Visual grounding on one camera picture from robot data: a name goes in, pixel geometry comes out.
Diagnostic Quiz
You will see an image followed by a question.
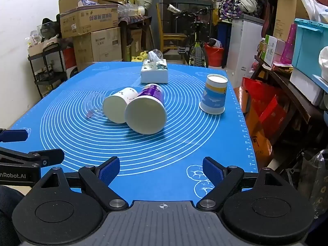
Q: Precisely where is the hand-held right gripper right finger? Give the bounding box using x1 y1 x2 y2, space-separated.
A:
196 156 293 210

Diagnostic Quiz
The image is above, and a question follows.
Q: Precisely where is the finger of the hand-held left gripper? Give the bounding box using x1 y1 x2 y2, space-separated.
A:
0 129 28 143
0 147 65 168

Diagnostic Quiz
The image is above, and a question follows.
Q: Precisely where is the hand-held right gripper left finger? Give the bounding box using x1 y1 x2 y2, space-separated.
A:
33 156 129 209

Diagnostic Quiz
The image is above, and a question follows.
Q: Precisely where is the white paper cup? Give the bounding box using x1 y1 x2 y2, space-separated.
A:
102 87 139 124

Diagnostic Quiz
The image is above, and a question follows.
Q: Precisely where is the purple paper cup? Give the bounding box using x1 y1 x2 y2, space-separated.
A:
124 83 168 135

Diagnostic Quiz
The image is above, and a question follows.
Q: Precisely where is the clear plastic cup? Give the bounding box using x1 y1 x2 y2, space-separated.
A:
86 92 109 120

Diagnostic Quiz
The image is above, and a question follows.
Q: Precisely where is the blue and yellow paper cup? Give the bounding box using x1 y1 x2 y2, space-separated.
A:
199 74 228 115

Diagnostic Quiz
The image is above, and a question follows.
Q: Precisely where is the person's leg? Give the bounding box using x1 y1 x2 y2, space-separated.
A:
0 184 25 246

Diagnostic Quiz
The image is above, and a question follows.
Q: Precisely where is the blue silicone mat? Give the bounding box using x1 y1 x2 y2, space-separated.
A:
10 61 259 203

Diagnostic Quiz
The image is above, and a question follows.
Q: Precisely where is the orange paper bag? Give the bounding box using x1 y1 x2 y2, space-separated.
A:
246 128 273 161

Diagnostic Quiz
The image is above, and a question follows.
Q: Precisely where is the black shelf cart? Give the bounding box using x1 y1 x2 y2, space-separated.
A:
28 42 67 99

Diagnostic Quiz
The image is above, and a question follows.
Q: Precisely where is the red paper bag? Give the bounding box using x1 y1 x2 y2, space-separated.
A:
241 77 287 134

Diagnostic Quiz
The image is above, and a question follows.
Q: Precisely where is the clear plastic bag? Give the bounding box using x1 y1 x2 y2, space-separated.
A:
300 149 328 212

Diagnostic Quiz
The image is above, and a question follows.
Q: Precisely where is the white tissue box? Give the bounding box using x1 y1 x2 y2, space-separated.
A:
140 51 169 84

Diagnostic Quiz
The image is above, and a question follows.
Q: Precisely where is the black bag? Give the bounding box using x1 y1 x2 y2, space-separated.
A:
41 18 61 43

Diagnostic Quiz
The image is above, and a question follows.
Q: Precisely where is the dark wooden side table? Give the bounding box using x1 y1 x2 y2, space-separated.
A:
252 55 328 140

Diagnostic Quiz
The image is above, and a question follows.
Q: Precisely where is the red bucket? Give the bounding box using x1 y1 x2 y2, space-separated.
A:
204 40 224 67

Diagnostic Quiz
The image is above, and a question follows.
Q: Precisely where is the bicycle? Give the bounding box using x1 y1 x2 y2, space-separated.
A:
166 4 213 67

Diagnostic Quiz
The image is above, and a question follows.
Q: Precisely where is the white chest freezer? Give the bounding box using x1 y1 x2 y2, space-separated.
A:
225 14 264 82

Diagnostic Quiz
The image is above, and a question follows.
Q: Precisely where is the green and white carton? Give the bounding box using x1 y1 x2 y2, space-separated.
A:
264 34 279 66

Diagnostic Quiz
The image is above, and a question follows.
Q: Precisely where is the large open cardboard box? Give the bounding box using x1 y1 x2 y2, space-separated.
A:
58 0 120 38

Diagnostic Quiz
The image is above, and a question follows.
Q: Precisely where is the yellow wooden chair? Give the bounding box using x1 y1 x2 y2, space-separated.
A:
156 2 187 55

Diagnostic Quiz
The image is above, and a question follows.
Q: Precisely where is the pink plastic item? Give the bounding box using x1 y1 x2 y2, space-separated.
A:
280 23 298 64

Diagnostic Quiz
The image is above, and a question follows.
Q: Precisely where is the light blue storage box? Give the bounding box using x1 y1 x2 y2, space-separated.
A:
292 18 328 76

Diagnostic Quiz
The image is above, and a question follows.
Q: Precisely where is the floral cloth bundle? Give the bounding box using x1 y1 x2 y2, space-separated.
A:
220 0 244 22

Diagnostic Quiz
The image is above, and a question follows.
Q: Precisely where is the tall cardboard box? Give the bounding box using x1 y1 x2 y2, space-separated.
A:
273 0 312 41

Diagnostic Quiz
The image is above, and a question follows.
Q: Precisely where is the white plastic bag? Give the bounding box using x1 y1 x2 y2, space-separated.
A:
296 0 328 23

